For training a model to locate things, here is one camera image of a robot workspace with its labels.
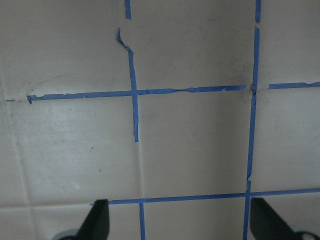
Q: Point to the brown paper table cover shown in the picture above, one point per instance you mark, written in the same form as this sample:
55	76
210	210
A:
179	112

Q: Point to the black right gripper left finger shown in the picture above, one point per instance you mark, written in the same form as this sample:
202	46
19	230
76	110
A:
96	225

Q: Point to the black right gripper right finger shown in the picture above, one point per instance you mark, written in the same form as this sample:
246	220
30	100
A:
266	224

